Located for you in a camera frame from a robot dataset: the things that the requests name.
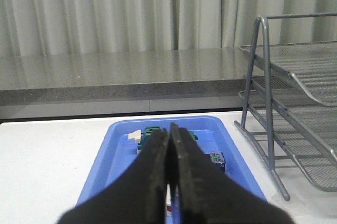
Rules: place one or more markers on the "white circuit breaker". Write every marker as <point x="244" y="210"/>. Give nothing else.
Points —
<point x="169" y="205"/>

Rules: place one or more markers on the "blue plastic tray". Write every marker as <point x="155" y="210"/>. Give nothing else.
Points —
<point x="117" y="153"/>

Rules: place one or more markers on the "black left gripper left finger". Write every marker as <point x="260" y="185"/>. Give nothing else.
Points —
<point x="136" y="196"/>

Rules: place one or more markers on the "green and beige switch block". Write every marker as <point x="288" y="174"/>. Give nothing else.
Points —
<point x="142" y="137"/>

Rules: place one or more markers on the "grey stone counter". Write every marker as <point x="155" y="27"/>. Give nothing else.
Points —
<point x="99" y="84"/>

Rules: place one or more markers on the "grey metal rack frame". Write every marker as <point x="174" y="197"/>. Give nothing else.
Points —
<point x="257" y="95"/>

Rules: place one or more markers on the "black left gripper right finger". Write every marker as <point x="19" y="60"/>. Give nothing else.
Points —
<point x="202" y="193"/>

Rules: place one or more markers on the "mesh tray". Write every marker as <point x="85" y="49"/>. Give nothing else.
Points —
<point x="308" y="67"/>
<point x="301" y="125"/>
<point x="314" y="165"/>

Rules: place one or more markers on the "grey pleated curtain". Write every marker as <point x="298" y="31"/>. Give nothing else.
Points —
<point x="50" y="27"/>

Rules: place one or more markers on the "red emergency push button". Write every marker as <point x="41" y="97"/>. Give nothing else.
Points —
<point x="218" y="159"/>

